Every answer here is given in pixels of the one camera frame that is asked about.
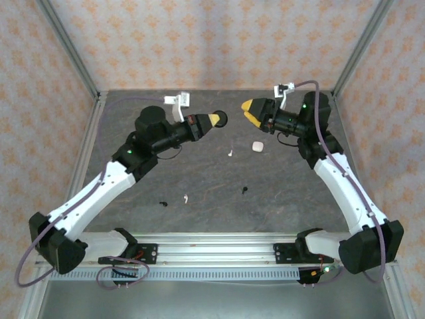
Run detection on black round charging case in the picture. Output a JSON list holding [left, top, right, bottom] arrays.
[[212, 109, 230, 129]]

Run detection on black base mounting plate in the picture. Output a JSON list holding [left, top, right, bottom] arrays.
[[127, 243, 159, 266], [274, 243, 301, 265]]

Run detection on base wiring connector block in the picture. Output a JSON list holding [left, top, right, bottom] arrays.
[[310, 265, 333, 278]]

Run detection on grey metal panel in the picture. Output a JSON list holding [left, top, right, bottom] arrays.
[[36, 278, 398, 319]]

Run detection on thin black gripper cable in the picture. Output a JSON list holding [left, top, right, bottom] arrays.
[[155, 141, 184, 161], [276, 132, 300, 148]]

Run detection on aluminium side rail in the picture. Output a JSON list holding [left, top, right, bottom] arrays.
[[16, 92, 108, 319], [331, 94, 412, 319]]

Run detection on aluminium frame post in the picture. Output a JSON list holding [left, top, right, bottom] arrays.
[[35, 0, 102, 100], [331, 0, 396, 99]]

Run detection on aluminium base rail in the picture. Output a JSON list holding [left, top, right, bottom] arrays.
[[35, 231, 398, 268]]

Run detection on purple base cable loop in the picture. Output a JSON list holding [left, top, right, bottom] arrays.
[[303, 262, 343, 287], [95, 257, 151, 290]]

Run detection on slotted grey cable duct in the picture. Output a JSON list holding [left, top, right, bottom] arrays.
[[49, 268, 301, 280]]

